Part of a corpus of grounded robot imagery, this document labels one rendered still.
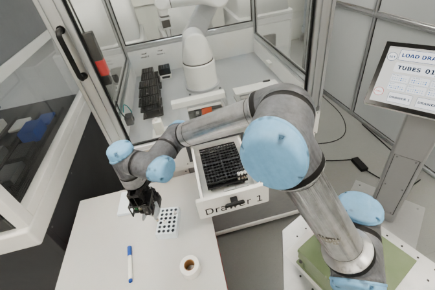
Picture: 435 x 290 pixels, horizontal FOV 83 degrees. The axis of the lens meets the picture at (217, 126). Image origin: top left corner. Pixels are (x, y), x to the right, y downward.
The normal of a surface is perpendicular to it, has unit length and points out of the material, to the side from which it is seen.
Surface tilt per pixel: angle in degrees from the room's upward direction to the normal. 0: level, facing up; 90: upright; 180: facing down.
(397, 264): 1
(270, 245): 0
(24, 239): 90
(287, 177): 81
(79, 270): 0
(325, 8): 90
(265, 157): 84
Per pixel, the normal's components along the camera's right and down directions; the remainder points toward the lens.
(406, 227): -0.07, -0.75
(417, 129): -0.64, 0.54
